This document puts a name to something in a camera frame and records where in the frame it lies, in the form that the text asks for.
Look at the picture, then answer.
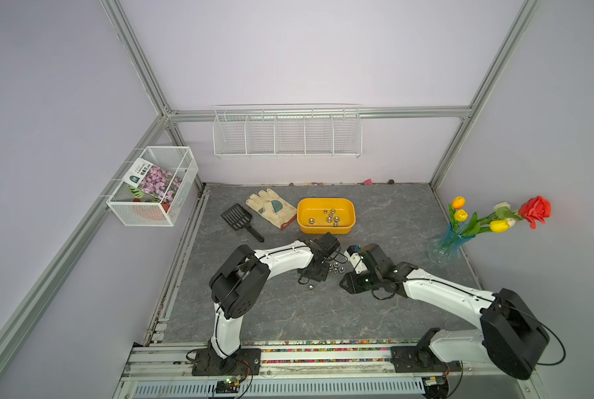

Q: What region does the yellow plastic storage box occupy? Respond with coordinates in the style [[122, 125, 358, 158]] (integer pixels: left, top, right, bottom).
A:
[[297, 198, 357, 235]]

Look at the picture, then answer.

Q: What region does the red artificial rose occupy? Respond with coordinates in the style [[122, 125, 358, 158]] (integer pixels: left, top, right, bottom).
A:
[[518, 196, 552, 229]]

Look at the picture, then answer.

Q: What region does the aluminium frame rail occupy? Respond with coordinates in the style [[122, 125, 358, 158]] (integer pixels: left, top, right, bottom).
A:
[[168, 104, 472, 123]]

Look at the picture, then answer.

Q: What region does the white wire wall shelf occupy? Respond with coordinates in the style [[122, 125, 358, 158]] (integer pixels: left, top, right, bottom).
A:
[[212, 116, 363, 158]]

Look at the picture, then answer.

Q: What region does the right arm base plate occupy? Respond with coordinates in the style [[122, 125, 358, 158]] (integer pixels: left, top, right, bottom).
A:
[[390, 328, 463, 375]]

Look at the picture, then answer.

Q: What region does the purple flower seed packet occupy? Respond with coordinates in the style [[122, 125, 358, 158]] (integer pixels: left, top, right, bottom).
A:
[[122, 158, 182, 204]]

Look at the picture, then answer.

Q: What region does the blue glass vase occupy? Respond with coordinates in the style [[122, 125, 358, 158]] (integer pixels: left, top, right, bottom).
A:
[[426, 222, 474, 266]]

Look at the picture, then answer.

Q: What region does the orange artificial tulip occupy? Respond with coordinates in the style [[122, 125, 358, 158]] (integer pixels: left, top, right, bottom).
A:
[[451, 196, 466, 210]]

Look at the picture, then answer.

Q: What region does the yellow white artificial tulip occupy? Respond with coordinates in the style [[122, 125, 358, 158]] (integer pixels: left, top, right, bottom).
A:
[[489, 218, 516, 234]]

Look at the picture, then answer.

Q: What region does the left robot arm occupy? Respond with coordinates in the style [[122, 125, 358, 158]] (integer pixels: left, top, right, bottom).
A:
[[209, 233, 348, 360]]

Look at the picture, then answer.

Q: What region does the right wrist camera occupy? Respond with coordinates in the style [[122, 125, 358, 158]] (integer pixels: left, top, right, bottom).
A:
[[344, 244, 368, 274]]

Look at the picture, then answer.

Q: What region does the black slotted scoop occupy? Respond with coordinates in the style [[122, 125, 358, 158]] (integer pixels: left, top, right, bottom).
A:
[[220, 204, 265, 243]]

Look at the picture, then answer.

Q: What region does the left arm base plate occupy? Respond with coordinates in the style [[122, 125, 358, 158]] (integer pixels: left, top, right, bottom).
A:
[[188, 347, 261, 377]]

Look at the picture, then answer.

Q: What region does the white wire basket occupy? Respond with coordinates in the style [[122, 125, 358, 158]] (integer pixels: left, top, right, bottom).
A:
[[106, 146, 198, 227]]

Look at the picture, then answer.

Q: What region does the beige work glove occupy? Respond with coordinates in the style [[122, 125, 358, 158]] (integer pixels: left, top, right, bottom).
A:
[[245, 188, 297, 229]]

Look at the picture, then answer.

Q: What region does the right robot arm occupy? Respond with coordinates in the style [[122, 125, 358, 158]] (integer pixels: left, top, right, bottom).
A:
[[340, 244, 555, 380]]

